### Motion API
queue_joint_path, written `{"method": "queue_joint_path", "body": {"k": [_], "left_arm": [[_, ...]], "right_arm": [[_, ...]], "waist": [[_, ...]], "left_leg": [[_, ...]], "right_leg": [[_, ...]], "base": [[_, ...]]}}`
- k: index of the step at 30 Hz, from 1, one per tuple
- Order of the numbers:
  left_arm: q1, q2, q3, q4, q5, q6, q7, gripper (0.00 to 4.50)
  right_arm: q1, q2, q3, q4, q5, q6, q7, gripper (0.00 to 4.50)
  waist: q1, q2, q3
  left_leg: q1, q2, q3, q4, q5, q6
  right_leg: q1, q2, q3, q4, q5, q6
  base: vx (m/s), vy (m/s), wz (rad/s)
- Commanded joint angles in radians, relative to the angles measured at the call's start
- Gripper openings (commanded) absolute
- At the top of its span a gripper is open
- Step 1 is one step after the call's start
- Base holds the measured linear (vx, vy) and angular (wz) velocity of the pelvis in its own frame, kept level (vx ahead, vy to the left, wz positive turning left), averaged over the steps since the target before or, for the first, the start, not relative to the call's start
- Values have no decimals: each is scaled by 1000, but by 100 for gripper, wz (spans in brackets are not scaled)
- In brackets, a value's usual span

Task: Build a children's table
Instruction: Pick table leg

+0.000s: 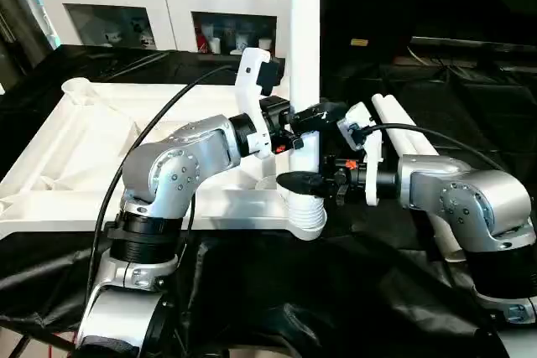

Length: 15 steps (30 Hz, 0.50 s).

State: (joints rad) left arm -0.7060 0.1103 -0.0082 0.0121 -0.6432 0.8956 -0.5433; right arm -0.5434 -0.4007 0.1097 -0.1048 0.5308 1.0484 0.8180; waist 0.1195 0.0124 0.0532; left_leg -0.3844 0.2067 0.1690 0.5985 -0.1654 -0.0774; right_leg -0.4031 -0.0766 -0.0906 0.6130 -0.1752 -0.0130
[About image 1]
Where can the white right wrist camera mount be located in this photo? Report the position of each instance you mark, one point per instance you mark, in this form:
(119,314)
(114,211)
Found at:
(363,131)

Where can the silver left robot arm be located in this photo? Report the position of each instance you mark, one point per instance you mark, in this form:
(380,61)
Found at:
(168,173)

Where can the black case with label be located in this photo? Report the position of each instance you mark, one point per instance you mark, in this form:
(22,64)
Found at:
(361,6)

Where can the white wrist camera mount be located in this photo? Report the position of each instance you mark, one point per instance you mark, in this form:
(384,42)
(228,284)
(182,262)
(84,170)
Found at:
(363,131)
(249,81)

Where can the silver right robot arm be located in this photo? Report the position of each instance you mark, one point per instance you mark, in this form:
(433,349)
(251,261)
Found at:
(461,194)

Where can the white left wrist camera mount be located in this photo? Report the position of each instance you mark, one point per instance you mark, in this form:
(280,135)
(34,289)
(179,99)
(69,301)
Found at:
(249,81)

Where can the black television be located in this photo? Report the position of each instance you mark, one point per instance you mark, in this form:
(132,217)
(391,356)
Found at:
(482,41)

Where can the black plastic mat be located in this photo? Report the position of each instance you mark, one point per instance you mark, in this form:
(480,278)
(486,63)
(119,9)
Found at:
(461,102)

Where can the white plastic table top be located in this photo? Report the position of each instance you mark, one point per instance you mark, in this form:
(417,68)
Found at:
(84,144)

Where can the white cup with red label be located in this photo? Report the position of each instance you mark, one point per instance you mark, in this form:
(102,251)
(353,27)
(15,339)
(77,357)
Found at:
(264,43)

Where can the red white bottle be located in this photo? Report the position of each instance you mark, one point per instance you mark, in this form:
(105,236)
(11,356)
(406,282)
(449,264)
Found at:
(204,39)

